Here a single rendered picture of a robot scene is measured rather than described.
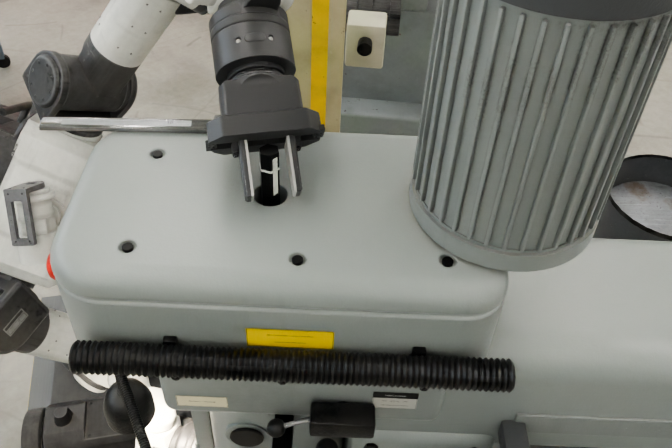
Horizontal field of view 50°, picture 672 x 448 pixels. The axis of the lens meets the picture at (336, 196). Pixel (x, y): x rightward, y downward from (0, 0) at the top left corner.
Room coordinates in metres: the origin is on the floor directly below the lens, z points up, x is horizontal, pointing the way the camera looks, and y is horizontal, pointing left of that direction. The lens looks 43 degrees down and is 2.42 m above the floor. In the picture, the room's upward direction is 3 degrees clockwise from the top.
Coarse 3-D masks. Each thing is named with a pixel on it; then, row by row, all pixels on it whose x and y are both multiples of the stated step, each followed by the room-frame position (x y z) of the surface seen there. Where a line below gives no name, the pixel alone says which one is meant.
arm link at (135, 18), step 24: (120, 0) 0.96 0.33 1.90; (144, 0) 0.95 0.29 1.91; (168, 0) 0.95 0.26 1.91; (96, 24) 0.98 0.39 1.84; (120, 24) 0.95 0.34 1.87; (144, 24) 0.95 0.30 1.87; (168, 24) 0.98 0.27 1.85; (96, 48) 0.95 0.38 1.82; (120, 48) 0.95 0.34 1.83; (144, 48) 0.96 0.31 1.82
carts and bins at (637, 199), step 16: (0, 48) 3.57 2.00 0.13; (0, 64) 3.57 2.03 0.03; (624, 160) 2.23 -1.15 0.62; (640, 160) 2.25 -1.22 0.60; (656, 160) 2.26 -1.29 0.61; (624, 176) 2.23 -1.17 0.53; (640, 176) 2.25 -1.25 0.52; (656, 176) 2.25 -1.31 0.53; (624, 192) 2.17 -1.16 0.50; (640, 192) 2.17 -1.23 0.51; (656, 192) 2.18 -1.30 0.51; (608, 208) 2.00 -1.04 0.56; (624, 208) 2.07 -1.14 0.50; (640, 208) 2.08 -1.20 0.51; (656, 208) 2.08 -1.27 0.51; (608, 224) 1.97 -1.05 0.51; (624, 224) 1.91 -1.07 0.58; (640, 224) 1.86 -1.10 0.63; (656, 224) 1.99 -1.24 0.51; (656, 240) 1.82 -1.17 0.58
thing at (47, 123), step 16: (48, 128) 0.65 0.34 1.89; (64, 128) 0.66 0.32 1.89; (80, 128) 0.66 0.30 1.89; (96, 128) 0.66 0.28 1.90; (112, 128) 0.66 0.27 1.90; (128, 128) 0.66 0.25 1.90; (144, 128) 0.66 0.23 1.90; (160, 128) 0.66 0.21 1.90; (176, 128) 0.66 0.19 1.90; (192, 128) 0.67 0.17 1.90
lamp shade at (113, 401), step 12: (132, 384) 0.57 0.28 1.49; (108, 396) 0.55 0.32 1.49; (120, 396) 0.55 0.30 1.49; (144, 396) 0.56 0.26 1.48; (108, 408) 0.54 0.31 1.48; (120, 408) 0.53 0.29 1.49; (144, 408) 0.54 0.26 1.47; (108, 420) 0.53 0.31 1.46; (120, 420) 0.52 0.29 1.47; (144, 420) 0.53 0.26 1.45; (120, 432) 0.52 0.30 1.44; (132, 432) 0.52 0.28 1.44
